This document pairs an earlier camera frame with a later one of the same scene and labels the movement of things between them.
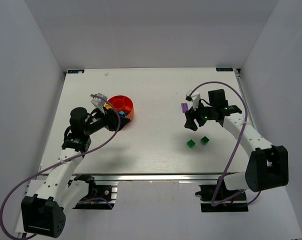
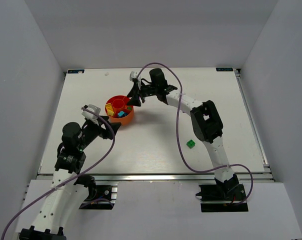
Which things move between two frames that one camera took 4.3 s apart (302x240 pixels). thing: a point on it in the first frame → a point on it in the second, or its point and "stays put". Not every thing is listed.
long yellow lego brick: x=107 y=106 stays put
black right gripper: x=198 y=115 → x=141 y=93
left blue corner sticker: x=75 y=71 stays put
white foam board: x=171 y=210 stays put
